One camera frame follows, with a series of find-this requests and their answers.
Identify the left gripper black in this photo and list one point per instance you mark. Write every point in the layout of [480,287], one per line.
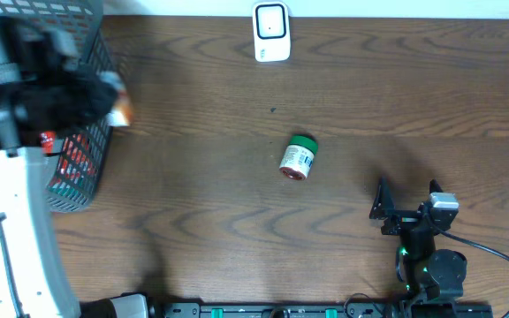
[98,95]

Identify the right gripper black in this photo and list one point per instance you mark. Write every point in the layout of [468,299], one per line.
[384,208]

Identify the small orange juice box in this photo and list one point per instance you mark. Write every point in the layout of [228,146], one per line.
[121,114]

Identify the green lid white jar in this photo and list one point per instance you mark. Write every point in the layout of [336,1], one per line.
[299,157]

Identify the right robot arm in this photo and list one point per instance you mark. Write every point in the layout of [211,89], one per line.
[433,277]

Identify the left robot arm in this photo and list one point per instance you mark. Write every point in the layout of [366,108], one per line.
[33,282]

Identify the white barcode scanner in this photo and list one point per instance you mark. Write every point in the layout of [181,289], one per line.
[272,39]

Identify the red snack stick packet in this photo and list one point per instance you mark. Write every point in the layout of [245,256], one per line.
[47,141]

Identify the grey plastic mesh basket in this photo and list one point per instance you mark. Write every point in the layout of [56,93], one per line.
[76,163]

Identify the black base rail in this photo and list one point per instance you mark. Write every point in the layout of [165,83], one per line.
[356,308]

